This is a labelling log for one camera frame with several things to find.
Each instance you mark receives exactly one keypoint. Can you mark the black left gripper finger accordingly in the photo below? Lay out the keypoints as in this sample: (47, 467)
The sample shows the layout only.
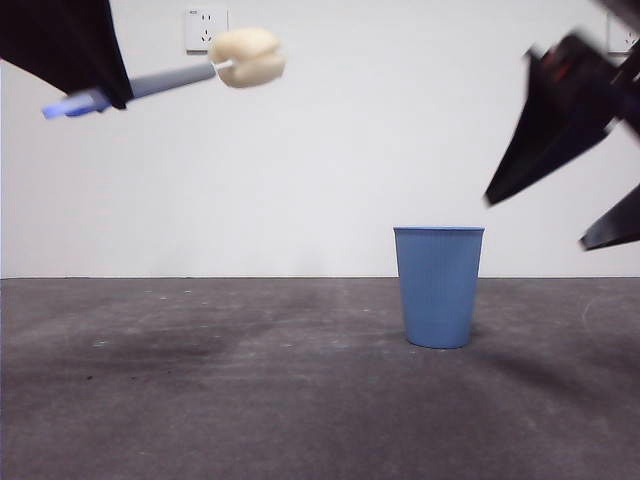
(65, 45)

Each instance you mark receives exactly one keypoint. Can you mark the white wall socket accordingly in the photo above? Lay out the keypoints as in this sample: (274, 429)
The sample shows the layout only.
(615, 36)
(197, 25)

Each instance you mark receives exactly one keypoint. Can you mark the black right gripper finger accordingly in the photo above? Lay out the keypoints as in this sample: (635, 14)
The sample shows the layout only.
(545, 135)
(617, 227)

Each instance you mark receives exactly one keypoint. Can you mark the blue ribbed plastic cup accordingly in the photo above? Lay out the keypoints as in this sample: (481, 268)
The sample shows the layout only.
(437, 290)

